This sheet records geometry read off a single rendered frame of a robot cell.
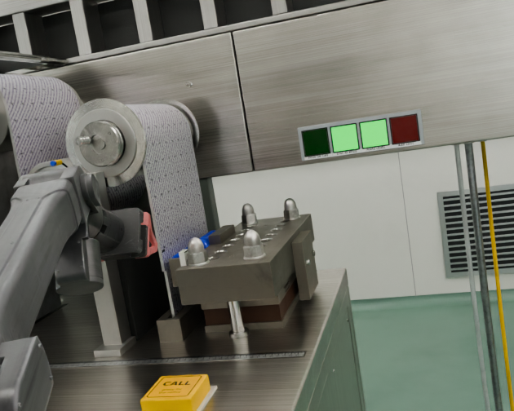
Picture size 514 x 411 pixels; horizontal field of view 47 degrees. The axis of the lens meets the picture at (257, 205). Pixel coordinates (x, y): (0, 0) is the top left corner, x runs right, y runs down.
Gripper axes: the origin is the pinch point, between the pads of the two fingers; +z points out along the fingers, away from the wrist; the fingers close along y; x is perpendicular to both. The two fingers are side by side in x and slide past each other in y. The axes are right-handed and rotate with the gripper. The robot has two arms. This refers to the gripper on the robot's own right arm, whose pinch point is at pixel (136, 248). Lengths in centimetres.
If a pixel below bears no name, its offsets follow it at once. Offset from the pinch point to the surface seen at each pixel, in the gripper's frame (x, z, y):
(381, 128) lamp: 28, 30, 38
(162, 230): 5.3, 8.5, 0.2
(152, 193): 10.6, 4.3, 0.3
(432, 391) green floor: -20, 194, 39
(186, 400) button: -23.1, -9.3, 12.6
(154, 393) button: -22.0, -7.9, 7.6
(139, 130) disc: 19.3, -2.0, 0.6
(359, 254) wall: 64, 276, 4
